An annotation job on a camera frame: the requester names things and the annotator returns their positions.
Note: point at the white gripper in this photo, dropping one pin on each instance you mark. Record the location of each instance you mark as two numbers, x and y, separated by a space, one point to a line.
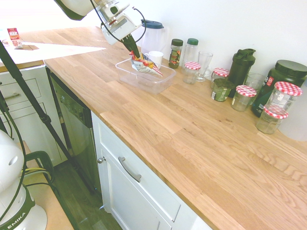
123 25

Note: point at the colourful chip bag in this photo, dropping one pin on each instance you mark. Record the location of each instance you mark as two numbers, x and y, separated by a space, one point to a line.
146 65

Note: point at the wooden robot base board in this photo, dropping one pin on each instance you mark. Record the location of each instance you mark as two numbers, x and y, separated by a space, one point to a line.
51 208

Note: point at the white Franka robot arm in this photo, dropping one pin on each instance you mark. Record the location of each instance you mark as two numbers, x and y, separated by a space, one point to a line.
74 9

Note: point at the clear plastic container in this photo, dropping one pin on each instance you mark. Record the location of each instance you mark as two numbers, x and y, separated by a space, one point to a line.
146 80

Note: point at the clear pitcher with blue lid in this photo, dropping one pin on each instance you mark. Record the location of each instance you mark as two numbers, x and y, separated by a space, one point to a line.
154 38

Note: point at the white ceramic mug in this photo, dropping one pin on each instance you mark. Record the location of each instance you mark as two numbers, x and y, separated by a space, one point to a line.
156 58

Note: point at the spice jar with dark lid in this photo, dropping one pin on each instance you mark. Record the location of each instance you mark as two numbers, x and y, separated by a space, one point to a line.
176 54

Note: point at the clear bottle with green lid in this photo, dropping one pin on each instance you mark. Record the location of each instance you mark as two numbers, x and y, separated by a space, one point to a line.
191 52

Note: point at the small jar red gingham lid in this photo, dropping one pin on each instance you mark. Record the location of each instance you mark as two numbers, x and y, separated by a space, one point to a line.
191 72
220 73
271 121
243 99

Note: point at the tall clear glass mug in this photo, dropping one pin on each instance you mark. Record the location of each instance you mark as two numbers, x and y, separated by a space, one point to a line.
204 63

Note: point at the stainless steel dishwasher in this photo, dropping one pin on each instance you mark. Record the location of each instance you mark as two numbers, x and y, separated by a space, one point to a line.
74 124

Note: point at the green cup with dark lid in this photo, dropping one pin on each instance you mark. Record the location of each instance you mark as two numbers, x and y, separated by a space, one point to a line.
221 91

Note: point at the black tripod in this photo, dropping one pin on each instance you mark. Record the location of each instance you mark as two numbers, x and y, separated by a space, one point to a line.
31 95

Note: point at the black shaker bottle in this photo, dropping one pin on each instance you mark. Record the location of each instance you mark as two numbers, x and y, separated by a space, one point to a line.
241 65

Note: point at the red and white carton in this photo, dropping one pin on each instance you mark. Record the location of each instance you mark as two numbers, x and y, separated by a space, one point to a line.
15 38

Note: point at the silver cabinet knob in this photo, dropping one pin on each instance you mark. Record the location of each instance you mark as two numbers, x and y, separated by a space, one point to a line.
101 159

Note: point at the clear glass tumbler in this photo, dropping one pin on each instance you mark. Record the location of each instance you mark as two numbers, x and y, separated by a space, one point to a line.
255 80

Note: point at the white cabinet with drawer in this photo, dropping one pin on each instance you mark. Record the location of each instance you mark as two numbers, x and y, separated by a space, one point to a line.
134 198

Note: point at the large black supplement tub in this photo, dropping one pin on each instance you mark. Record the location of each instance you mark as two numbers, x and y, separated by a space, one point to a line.
285 73

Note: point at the large jar red gingham lid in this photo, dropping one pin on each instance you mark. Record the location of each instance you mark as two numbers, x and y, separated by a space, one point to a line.
284 94

